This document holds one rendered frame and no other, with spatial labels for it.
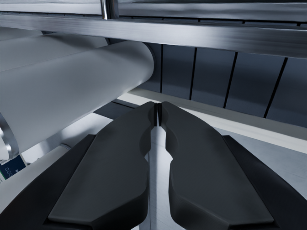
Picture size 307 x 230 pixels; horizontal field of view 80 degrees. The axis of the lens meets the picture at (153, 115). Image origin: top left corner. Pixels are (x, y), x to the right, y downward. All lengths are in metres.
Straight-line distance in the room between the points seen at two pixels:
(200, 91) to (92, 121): 0.22
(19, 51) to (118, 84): 0.09
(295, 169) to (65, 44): 0.31
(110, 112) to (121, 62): 0.17
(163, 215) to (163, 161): 0.18
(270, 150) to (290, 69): 0.13
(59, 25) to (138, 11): 0.09
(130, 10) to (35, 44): 0.10
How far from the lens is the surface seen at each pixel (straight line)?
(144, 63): 0.20
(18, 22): 0.24
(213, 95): 0.21
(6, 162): 0.66
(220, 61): 0.20
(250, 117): 0.19
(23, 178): 0.46
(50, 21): 0.19
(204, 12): 0.20
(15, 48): 0.20
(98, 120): 0.34
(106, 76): 0.16
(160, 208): 0.50
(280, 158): 0.30
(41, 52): 0.21
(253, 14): 0.19
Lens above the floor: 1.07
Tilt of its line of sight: 47 degrees down
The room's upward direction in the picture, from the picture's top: 131 degrees counter-clockwise
